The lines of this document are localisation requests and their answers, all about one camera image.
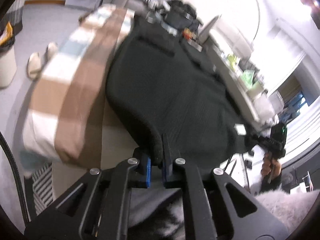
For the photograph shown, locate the black knit sweater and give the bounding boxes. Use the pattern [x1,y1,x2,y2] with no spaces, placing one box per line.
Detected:
[106,15,251,168]

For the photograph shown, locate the pile of black clothes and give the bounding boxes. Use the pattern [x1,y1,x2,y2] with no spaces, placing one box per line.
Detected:
[168,0,200,29]

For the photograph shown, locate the person's right hand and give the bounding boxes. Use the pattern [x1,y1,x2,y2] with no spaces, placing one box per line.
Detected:
[260,153,281,180]

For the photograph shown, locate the white basin with green bag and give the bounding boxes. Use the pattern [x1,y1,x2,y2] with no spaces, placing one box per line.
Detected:
[238,70,265,100]

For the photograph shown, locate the green toy figure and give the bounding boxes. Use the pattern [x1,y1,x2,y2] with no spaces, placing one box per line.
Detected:
[226,54,238,68]

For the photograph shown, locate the plaid checkered bed cover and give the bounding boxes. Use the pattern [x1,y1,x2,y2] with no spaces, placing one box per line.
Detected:
[21,4,136,176]

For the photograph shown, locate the grey cabinet counter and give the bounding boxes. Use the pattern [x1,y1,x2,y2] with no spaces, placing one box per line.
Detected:
[203,37,262,131]

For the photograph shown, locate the red yellow bowl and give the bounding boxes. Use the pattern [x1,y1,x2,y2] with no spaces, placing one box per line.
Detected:
[183,29,194,39]

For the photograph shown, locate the black electric cooker pot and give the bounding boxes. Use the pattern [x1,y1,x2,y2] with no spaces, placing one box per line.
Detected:
[164,5,194,30]

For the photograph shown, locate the light slippers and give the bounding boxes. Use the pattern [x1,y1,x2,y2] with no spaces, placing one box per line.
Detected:
[27,42,58,80]

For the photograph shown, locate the white trash bin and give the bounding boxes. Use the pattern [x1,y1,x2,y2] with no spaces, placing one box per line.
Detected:
[0,22,17,89]

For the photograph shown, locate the woven laundry basket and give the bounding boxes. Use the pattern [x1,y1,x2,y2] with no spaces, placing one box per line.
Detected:
[3,0,25,31]

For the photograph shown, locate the black braided cable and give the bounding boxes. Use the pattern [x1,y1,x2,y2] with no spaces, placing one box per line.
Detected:
[0,132,28,223]

